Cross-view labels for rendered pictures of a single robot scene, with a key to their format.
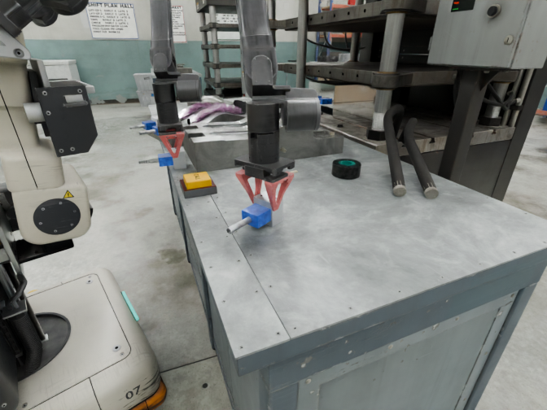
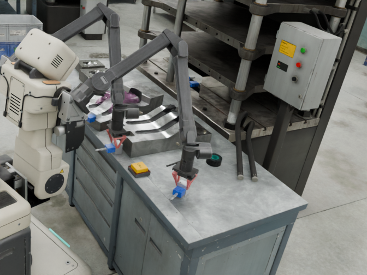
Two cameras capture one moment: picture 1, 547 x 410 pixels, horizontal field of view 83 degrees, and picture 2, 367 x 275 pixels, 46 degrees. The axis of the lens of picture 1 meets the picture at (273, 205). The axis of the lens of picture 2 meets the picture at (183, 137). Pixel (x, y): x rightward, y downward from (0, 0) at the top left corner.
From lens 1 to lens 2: 1.34 m
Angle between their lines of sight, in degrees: 14
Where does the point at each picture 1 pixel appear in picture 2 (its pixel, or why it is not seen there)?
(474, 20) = (286, 78)
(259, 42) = (189, 124)
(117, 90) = not seen: outside the picture
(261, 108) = (190, 153)
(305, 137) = not seen: hidden behind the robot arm
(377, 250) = (229, 209)
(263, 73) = (191, 138)
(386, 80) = (238, 95)
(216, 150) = (142, 145)
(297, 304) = (203, 228)
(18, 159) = (48, 155)
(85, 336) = (42, 256)
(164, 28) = not seen: hidden behind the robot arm
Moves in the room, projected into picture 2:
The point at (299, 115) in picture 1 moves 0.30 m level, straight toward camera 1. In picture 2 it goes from (204, 155) to (216, 197)
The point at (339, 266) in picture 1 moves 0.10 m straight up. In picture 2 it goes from (215, 215) to (220, 196)
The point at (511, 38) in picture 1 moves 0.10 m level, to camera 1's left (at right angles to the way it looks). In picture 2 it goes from (301, 96) to (283, 95)
